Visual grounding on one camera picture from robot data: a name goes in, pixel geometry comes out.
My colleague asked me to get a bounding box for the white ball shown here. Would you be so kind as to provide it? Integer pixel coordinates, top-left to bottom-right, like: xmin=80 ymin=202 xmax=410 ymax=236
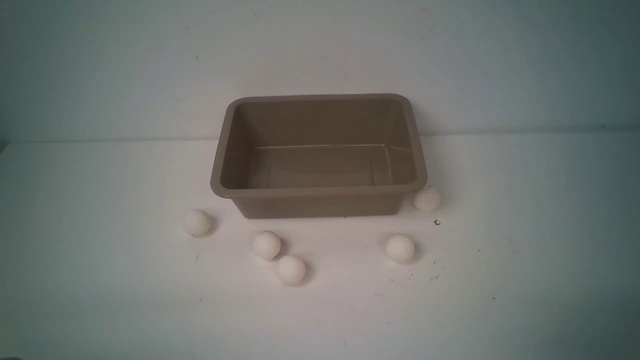
xmin=413 ymin=186 xmax=441 ymax=212
xmin=182 ymin=208 xmax=211 ymax=237
xmin=276 ymin=255 xmax=306 ymax=286
xmin=384 ymin=234 xmax=416 ymax=264
xmin=252 ymin=230 xmax=282 ymax=261

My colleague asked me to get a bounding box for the taupe plastic bin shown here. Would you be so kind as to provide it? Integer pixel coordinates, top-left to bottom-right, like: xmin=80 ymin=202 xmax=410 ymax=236
xmin=210 ymin=93 xmax=428 ymax=219

